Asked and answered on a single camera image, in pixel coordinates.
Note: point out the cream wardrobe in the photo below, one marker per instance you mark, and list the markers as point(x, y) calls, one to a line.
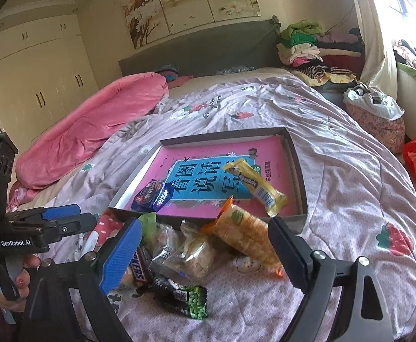
point(33, 71)

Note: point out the small green chocolate packet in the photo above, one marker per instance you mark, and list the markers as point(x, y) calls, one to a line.
point(193, 302)

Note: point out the brown chocolate bar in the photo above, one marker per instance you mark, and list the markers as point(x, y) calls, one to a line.
point(141, 267)

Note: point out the white plastic bag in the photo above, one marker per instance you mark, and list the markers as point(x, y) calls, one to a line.
point(372, 103)

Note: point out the small clear snack packet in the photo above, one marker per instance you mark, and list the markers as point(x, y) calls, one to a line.
point(165, 240)

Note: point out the pile of folded clothes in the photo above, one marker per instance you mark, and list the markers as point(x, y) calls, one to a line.
point(315, 53)

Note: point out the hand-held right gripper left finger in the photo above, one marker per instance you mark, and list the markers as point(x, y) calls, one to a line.
point(122, 253)

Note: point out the floral fabric bag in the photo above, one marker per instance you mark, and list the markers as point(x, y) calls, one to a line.
point(379, 131)

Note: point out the pink pillow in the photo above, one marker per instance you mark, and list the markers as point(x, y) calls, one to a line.
point(87, 128)

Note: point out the yellow wafer packet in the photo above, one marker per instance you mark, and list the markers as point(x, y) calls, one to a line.
point(254, 185)

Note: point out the white curtain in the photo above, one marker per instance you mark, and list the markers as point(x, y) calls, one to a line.
point(375, 42)

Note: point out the blue cookie packet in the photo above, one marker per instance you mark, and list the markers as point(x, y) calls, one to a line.
point(151, 196)

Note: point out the shallow grey cardboard box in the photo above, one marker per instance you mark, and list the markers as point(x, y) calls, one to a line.
point(293, 223)

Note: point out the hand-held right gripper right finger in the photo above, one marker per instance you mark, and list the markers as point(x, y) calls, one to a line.
point(290, 253)

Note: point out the orange cracker packet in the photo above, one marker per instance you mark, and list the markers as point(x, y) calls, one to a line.
point(243, 237)

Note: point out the person's left hand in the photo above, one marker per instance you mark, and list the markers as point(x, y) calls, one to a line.
point(22, 281)

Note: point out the light green snack packet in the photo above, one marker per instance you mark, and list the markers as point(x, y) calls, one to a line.
point(149, 225)

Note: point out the clear nougat packet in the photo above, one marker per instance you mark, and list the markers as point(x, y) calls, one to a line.
point(197, 256)

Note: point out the grey headboard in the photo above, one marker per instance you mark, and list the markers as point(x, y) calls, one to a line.
point(208, 48)

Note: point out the pink and blue book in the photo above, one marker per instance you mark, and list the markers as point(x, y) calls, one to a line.
point(193, 158)

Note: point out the dark chocolate bar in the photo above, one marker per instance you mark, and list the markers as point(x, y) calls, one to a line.
point(156, 282)

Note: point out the clothes on windowsill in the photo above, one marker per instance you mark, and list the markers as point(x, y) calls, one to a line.
point(412, 53)

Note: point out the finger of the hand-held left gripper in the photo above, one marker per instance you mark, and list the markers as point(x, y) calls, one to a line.
point(63, 212)
point(74, 226)

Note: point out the colourful pillow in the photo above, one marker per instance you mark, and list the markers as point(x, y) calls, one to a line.
point(168, 70)

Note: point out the beige bed sheet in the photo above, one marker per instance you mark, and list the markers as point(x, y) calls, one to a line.
point(201, 82)

